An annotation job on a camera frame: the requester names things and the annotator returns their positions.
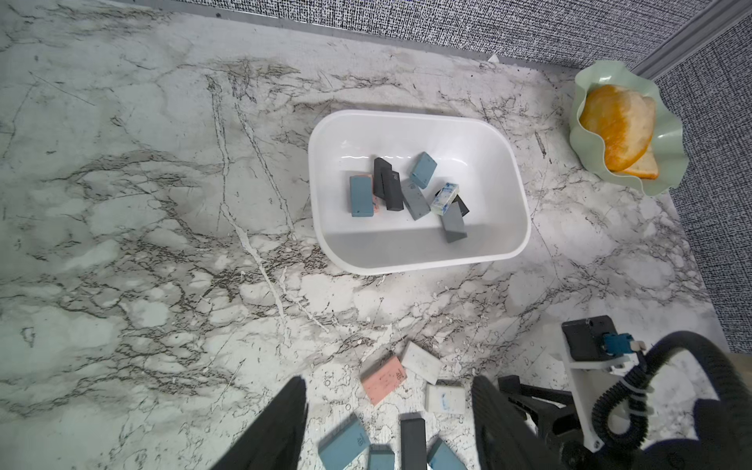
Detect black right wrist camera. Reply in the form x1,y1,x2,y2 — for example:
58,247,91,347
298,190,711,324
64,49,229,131
550,315,646,452

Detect white eraser middle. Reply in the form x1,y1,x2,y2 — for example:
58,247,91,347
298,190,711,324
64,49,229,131
425,384,466,415

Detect bread pieces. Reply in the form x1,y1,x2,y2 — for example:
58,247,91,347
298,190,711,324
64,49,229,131
579,84,660,180

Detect grey eraser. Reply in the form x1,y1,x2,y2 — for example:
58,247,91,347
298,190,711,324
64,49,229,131
442,202,467,243
401,180,431,221

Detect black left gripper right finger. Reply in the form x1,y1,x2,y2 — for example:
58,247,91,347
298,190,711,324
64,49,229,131
471,376,563,470

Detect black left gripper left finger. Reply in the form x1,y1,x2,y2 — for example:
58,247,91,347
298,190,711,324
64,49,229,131
213,376,307,470

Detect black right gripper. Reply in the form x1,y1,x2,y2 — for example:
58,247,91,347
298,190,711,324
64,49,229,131
497,375,593,469

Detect black eraser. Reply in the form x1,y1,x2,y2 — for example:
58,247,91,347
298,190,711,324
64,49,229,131
372,157,392,200
399,412,428,470
381,168,405,212

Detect white eraser upper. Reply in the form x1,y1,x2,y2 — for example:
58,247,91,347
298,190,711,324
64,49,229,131
401,342,443,385

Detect green scalloped plate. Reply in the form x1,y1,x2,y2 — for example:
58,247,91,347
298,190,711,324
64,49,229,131
569,61,689,196

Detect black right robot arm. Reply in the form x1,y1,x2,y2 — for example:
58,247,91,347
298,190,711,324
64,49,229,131
497,375,751,469

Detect teal eraser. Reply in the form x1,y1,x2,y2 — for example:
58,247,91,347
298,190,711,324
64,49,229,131
350,175,375,217
409,152,438,190
318,414,370,470
427,439,467,470
367,445,396,470

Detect white storage box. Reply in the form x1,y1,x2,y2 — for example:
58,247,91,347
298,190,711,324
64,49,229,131
307,110,532,275

